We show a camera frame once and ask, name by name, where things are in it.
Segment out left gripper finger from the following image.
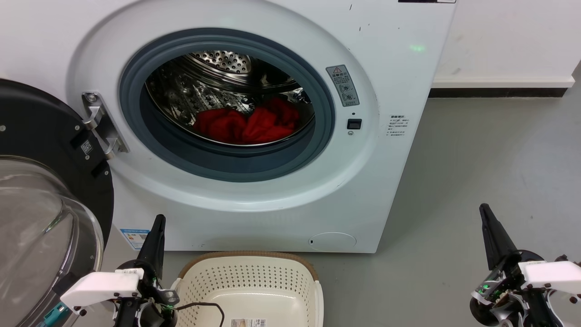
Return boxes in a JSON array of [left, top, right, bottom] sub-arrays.
[[138, 214, 166, 278]]

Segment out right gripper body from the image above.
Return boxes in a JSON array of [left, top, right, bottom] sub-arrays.
[[492, 251, 581, 296]]

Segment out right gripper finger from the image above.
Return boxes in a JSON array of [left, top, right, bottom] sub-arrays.
[[480, 203, 519, 271]]

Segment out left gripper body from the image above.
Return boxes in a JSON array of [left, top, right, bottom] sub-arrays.
[[60, 260, 178, 315]]

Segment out red cloth garment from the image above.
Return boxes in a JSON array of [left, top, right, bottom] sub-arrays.
[[193, 97, 301, 145]]

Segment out cream perforated laundry basket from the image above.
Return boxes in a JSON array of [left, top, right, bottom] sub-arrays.
[[170, 251, 324, 327]]

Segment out stainless steel washing machine drum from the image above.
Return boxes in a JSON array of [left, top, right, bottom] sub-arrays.
[[145, 50, 316, 147]]

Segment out open washer door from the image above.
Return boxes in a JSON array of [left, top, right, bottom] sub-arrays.
[[0, 78, 115, 327]]

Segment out blue energy label sticker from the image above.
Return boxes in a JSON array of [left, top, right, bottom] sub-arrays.
[[119, 228, 150, 251]]

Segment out teal connector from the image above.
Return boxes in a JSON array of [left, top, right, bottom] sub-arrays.
[[43, 303, 69, 326]]

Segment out grey rubber door gasket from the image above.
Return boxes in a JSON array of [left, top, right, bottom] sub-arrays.
[[119, 28, 336, 183]]

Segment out white front-load washing machine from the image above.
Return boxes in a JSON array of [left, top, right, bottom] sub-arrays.
[[0, 0, 458, 254]]

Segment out silver metal door hinge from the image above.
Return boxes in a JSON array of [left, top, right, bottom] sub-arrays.
[[82, 92, 129, 159]]

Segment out black baseboard strip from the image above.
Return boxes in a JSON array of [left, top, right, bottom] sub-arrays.
[[429, 87, 569, 98]]

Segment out small white text label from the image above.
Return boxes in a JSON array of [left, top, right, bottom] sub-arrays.
[[387, 114, 409, 139]]

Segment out round white filter cover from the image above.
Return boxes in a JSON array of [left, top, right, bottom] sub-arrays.
[[309, 232, 357, 252]]

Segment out grey warning sticker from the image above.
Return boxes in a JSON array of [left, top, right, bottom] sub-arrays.
[[325, 64, 360, 108]]

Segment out thin black cable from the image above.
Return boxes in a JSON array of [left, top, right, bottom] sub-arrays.
[[175, 302, 226, 327]]

